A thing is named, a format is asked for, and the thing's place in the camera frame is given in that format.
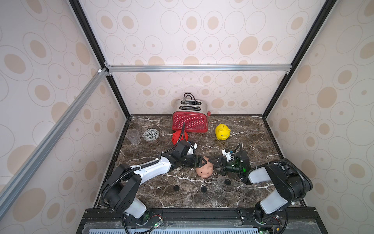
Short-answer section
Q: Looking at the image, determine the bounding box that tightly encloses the pink piggy bank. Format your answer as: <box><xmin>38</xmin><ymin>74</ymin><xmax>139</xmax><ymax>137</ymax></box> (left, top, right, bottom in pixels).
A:
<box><xmin>196</xmin><ymin>157</ymin><xmax>213</xmax><ymax>179</ymax></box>

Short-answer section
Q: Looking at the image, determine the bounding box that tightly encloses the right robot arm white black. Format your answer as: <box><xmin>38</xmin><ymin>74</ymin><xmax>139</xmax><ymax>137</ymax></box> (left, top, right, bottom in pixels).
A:
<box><xmin>208</xmin><ymin>156</ymin><xmax>313</xmax><ymax>223</ymax></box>

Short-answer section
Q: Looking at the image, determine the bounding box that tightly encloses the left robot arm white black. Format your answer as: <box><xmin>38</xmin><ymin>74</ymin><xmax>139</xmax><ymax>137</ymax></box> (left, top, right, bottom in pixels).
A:
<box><xmin>100</xmin><ymin>154</ymin><xmax>207</xmax><ymax>219</ymax></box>

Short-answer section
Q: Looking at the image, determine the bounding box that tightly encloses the red piggy bank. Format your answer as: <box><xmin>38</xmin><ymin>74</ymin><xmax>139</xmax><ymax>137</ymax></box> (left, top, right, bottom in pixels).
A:
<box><xmin>172</xmin><ymin>130</ymin><xmax>189</xmax><ymax>145</ymax></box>

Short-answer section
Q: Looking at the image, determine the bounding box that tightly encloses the yellow piggy bank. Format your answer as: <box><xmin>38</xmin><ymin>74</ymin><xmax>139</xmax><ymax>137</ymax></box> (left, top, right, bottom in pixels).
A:
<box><xmin>215</xmin><ymin>124</ymin><xmax>231</xmax><ymax>140</ymax></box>

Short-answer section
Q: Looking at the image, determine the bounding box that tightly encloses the patterned ceramic bowl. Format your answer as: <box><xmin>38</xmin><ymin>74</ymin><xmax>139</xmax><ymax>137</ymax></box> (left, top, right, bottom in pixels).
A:
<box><xmin>143</xmin><ymin>128</ymin><xmax>160</xmax><ymax>142</ymax></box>

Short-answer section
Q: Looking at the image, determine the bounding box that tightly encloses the red polka dot toaster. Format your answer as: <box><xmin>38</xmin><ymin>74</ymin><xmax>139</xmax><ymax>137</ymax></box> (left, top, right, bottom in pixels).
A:
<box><xmin>172</xmin><ymin>98</ymin><xmax>210</xmax><ymax>133</ymax></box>

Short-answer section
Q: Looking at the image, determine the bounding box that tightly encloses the clear plastic cup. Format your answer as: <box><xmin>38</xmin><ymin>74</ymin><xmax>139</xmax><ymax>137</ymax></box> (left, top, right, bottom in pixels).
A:
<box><xmin>126</xmin><ymin>129</ymin><xmax>141</xmax><ymax>145</ymax></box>

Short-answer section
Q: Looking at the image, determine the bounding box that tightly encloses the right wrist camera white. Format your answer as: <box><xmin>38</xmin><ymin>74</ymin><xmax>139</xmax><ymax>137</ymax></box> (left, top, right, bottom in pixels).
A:
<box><xmin>222</xmin><ymin>149</ymin><xmax>235</xmax><ymax>162</ymax></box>

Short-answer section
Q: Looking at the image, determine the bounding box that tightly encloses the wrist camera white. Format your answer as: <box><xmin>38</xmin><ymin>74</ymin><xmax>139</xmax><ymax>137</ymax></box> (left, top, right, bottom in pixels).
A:
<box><xmin>186</xmin><ymin>141</ymin><xmax>198</xmax><ymax>156</ymax></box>
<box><xmin>222</xmin><ymin>149</ymin><xmax>235</xmax><ymax>162</ymax></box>

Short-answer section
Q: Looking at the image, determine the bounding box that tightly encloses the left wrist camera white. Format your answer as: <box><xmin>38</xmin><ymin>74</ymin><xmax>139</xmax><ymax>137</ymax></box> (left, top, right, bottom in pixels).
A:
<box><xmin>186</xmin><ymin>141</ymin><xmax>198</xmax><ymax>156</ymax></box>

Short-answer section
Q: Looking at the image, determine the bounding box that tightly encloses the black toaster cable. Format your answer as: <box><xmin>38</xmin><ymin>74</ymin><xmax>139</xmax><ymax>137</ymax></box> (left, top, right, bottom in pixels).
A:
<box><xmin>181</xmin><ymin>92</ymin><xmax>198</xmax><ymax>103</ymax></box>

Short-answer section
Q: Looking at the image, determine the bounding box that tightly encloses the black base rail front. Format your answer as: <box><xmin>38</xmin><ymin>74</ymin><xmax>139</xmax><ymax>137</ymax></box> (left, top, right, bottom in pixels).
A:
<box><xmin>77</xmin><ymin>207</ymin><xmax>328</xmax><ymax>234</ymax></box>

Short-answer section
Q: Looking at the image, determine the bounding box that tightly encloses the aluminium rail back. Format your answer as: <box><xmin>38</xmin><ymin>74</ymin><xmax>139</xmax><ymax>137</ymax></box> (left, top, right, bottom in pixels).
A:
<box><xmin>108</xmin><ymin>64</ymin><xmax>292</xmax><ymax>73</ymax></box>

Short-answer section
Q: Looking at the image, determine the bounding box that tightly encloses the aluminium rail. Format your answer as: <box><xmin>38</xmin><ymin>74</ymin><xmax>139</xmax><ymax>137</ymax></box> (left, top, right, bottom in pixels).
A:
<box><xmin>108</xmin><ymin>64</ymin><xmax>292</xmax><ymax>73</ymax></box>
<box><xmin>1</xmin><ymin>68</ymin><xmax>108</xmax><ymax>218</ymax></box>

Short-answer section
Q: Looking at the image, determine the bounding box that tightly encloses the aluminium rail left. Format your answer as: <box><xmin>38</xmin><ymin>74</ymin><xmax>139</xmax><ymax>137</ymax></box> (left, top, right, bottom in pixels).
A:
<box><xmin>1</xmin><ymin>68</ymin><xmax>108</xmax><ymax>218</ymax></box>

